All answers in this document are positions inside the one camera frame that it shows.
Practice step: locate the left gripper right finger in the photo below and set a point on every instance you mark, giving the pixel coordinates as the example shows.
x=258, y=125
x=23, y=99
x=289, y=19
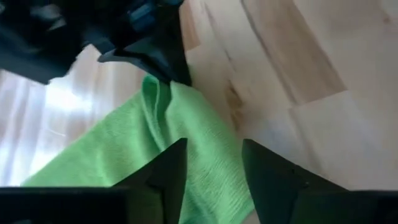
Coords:
x=295, y=202

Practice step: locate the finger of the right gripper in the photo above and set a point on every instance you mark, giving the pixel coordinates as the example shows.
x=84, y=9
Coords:
x=133, y=56
x=172, y=46

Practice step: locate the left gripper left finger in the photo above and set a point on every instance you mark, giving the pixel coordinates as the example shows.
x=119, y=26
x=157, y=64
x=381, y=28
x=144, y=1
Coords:
x=93, y=205

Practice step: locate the green microfiber towel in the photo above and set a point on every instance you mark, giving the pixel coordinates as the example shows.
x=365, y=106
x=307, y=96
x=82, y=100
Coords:
x=124, y=140

